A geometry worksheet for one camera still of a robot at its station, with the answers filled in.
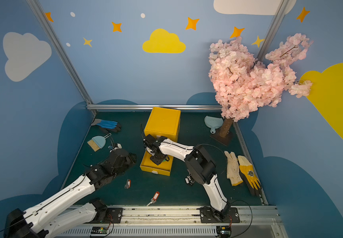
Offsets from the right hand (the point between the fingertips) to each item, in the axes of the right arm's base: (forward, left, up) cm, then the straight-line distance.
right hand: (161, 156), depth 94 cm
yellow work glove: (-9, -54, 0) cm, 54 cm away
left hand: (-7, +12, +13) cm, 19 cm away
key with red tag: (-25, +1, -2) cm, 26 cm away
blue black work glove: (+22, +43, +1) cm, 48 cm away
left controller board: (-40, +26, -3) cm, 48 cm away
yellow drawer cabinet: (+12, -2, +20) cm, 23 cm away
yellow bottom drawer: (-8, -3, +2) cm, 9 cm away
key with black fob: (-13, -18, -2) cm, 22 cm away
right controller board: (-37, -36, -5) cm, 52 cm away
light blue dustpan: (+34, -38, -3) cm, 51 cm away
